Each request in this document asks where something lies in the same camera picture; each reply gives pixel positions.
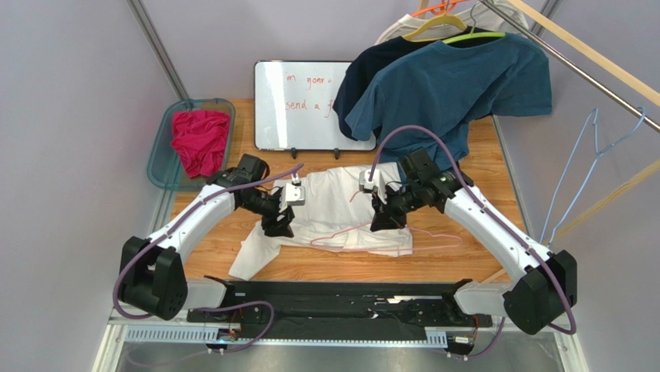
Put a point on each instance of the beige hanging t-shirt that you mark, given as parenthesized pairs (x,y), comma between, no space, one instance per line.
(477,15)

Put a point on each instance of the white floral print t-shirt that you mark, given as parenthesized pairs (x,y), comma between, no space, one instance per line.
(332,218)

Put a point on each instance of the green plastic hanger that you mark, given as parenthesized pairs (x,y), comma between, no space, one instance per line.
(474,36)

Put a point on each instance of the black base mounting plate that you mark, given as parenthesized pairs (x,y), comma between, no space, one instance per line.
(341,311)

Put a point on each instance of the pink wire hanger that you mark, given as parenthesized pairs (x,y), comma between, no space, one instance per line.
(443,236)

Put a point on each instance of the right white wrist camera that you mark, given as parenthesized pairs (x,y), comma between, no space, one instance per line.
(372,182)

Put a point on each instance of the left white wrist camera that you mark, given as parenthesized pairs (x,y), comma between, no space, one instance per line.
(293,193)

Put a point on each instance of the teal blue hanging t-shirt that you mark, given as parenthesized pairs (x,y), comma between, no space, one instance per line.
(444,88)

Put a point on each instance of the orange plastic hanger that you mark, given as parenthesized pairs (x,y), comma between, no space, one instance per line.
(440,7)

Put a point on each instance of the white whiteboard with red writing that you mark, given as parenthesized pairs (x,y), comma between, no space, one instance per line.
(293,107)

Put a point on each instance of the navy hanging t-shirt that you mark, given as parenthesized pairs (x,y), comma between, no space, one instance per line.
(362,71)

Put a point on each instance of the aluminium rail frame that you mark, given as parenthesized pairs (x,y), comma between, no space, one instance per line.
(248,341)

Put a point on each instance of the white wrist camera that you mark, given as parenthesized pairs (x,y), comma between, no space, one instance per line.
(372,182)
(293,193)

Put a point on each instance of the metal clothes rail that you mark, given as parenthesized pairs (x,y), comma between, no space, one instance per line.
(589,53)

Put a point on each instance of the translucent teal plastic basket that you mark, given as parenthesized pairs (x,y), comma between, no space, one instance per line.
(164,168)

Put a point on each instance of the yellow plastic hanger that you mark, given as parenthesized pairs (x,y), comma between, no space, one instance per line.
(439,20)

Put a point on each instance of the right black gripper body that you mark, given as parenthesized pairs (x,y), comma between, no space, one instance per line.
(385,209)

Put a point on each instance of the magenta crumpled cloth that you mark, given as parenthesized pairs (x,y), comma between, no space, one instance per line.
(200,139)

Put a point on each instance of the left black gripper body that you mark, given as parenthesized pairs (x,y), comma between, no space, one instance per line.
(269,220)

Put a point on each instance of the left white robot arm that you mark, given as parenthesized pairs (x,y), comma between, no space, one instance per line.
(152,281)

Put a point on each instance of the wooden rack frame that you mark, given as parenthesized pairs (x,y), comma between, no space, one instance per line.
(618,192)

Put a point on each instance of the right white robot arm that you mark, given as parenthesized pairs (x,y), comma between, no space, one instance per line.
(543,283)

